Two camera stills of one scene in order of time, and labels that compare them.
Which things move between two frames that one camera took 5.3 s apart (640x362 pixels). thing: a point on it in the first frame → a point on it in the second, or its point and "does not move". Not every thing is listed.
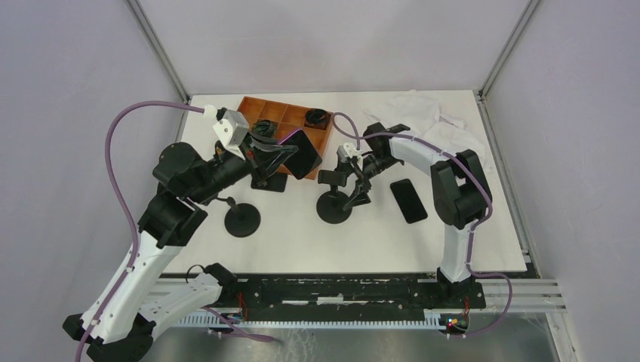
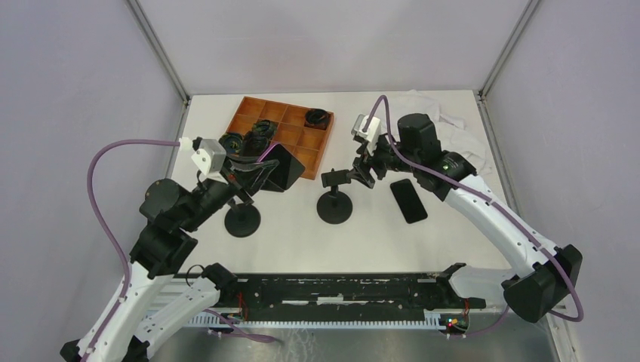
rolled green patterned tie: (265, 128) does not move
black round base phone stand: (330, 205) does not move
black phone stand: (241, 220) does not move
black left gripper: (264, 153) → (267, 168)
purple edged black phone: (306, 158) → (287, 172)
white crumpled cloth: (422, 114) does not move
